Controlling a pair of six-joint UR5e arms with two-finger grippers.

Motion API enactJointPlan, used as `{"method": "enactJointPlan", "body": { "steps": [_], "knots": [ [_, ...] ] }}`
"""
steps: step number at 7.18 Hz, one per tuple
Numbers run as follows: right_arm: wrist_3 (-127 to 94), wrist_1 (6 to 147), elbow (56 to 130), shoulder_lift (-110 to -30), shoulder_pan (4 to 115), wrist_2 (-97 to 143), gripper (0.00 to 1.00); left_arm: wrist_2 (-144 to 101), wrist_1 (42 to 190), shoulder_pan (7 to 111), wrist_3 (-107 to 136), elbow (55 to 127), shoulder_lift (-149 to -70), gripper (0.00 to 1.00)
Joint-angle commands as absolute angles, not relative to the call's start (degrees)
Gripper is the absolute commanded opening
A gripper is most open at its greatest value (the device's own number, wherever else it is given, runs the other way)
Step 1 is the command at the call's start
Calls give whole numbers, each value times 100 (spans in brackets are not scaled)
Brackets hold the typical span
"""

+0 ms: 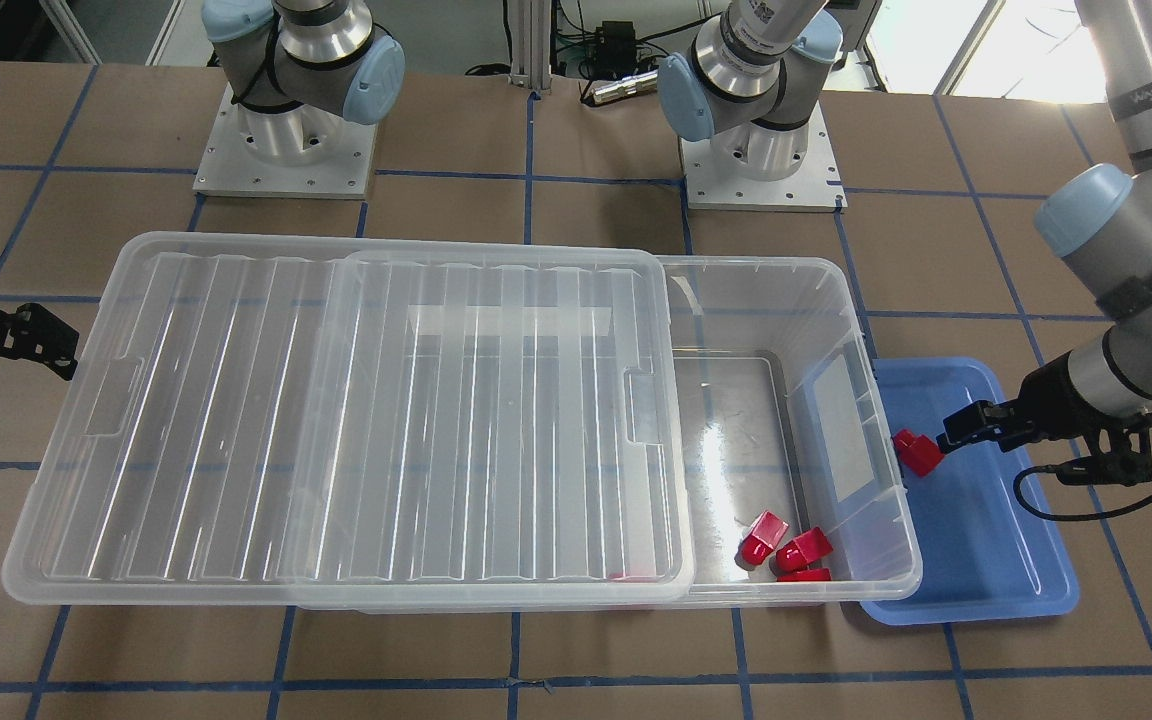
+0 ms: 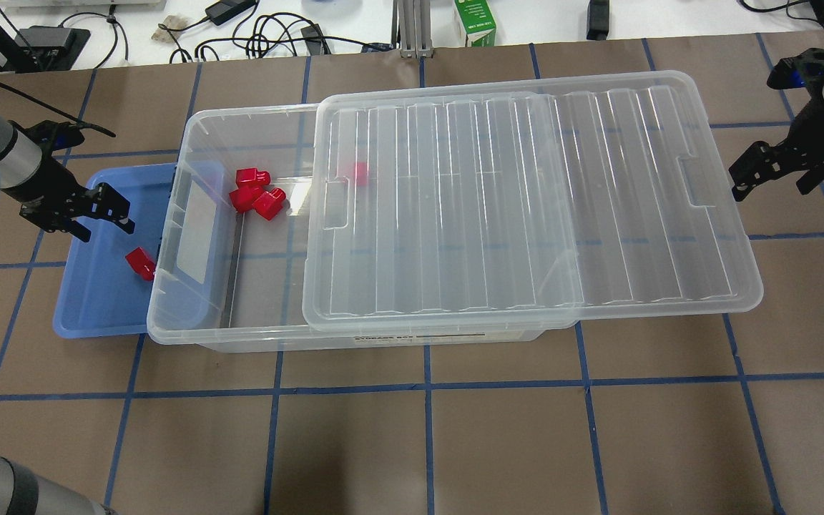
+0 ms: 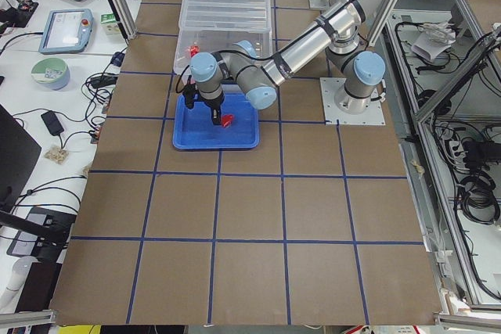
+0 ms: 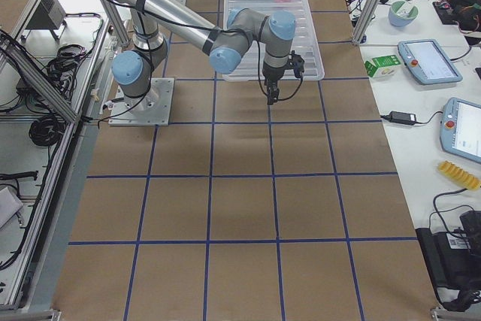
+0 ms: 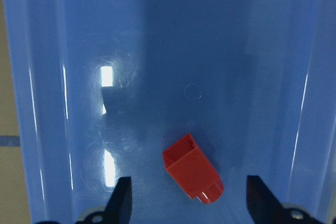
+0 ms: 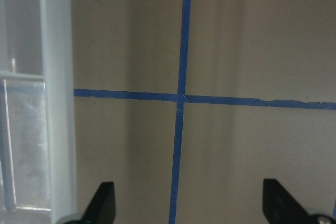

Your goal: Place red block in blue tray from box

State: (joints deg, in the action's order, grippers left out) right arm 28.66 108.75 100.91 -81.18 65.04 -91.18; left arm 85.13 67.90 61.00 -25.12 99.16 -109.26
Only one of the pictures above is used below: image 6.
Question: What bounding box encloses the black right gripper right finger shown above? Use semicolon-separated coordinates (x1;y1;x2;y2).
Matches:
262;178;319;224

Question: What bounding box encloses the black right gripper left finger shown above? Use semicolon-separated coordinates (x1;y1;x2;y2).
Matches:
81;182;116;224

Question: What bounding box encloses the clear plastic box lid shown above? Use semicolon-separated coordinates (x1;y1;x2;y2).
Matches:
1;0;77;223

